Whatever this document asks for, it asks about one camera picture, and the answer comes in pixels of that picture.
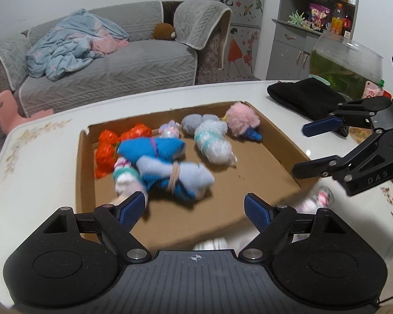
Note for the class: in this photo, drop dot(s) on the small pastel bundle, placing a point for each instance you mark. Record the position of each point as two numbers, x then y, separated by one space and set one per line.
170 130

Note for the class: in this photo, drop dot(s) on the blue sock bundle pink band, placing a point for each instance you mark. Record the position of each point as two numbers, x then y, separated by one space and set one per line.
140 150

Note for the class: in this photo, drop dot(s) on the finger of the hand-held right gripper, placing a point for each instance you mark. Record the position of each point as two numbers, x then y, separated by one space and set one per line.
311 168
321 126

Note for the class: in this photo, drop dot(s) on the pink fluffy bundle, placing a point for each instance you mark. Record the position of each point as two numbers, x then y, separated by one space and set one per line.
242 117

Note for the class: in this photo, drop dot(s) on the grey quilted sofa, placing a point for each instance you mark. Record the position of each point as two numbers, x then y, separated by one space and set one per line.
118 68

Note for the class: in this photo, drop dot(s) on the pink bottle green cap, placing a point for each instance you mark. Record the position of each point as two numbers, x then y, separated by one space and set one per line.
373 90

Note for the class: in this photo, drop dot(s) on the light blue sock bundle tan band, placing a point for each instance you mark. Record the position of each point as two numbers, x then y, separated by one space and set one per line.
190 173

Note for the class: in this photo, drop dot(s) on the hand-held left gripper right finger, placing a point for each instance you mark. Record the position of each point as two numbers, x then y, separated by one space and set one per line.
257 212

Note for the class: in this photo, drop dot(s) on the purple snack bag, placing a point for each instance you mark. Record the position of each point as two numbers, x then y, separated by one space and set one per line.
319 16

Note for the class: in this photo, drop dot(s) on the white and pink bundle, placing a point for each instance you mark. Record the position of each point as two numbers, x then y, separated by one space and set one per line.
319 198

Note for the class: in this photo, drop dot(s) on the pink plastic stool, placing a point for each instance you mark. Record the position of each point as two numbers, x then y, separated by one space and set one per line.
5 108

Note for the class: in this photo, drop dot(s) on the orange drink bottle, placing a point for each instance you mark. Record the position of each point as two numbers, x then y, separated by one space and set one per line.
337 19

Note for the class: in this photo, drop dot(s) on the grey quilted armrest cover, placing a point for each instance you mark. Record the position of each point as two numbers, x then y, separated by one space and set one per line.
199 19

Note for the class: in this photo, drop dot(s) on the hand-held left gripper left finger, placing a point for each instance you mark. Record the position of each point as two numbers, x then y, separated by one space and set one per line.
132 207

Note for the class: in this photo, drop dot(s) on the grey sock ball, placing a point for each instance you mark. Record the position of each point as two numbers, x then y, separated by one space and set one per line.
193 124

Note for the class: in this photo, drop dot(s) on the red bottle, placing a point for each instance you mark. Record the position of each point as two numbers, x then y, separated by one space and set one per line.
346 24

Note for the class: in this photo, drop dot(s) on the black cloth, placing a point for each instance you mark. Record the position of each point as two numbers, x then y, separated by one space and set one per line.
308 96

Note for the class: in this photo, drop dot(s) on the glass fish bowl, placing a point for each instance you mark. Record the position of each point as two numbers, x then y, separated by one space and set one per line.
344 65

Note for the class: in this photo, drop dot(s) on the brown cardboard box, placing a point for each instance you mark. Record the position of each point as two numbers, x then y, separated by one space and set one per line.
255 170

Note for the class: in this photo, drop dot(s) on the white bundle with teal band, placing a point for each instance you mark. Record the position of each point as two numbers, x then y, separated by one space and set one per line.
124 176

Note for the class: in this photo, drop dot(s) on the brown plush toy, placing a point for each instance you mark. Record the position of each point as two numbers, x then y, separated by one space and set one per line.
163 32

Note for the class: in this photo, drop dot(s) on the green plant ornament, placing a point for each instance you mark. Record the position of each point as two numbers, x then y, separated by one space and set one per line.
296 19

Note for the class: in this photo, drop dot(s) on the light blue blanket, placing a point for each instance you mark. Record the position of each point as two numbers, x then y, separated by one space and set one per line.
62 49

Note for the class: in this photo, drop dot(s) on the pink cloth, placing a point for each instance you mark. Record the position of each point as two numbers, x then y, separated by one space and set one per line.
109 44

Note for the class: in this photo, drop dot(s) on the grey cabinet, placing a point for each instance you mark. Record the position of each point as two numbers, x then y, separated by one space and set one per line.
288 52

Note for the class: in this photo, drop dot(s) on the orange plastic bag bundle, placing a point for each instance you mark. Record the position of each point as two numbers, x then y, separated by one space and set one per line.
136 133
104 160
108 136

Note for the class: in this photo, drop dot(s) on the floral folding screen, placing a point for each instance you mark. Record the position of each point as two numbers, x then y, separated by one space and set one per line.
245 26

